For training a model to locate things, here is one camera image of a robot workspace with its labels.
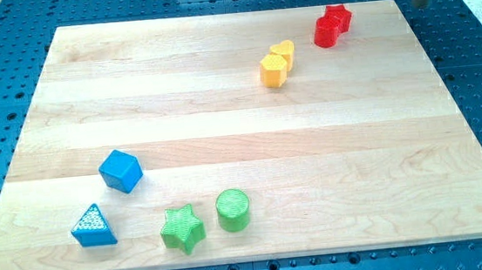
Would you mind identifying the blue cube block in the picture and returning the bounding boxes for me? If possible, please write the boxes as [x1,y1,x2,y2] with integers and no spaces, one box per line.
[98,150,143,194]

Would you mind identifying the green cylinder block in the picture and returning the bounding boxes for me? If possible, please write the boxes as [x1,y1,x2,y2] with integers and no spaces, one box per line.
[215,189,250,233]

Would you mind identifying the yellow hexagon block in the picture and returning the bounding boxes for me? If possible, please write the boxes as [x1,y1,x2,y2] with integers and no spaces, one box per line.
[260,54,288,88]

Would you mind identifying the yellow heart block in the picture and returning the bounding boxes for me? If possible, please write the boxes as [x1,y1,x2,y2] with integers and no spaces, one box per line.
[269,40,295,71]

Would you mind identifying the green star block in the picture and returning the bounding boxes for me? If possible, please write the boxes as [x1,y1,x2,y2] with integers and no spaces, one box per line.
[160,203,207,255]

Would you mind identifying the red cylinder block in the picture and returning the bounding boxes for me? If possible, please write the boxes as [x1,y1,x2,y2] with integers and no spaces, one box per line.
[314,16,341,48]

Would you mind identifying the red star block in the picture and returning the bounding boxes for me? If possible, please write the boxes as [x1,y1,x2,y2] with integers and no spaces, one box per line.
[324,3,352,33]

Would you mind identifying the blue triangle block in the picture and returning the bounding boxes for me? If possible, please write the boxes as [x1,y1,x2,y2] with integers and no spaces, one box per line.
[71,204,118,247]

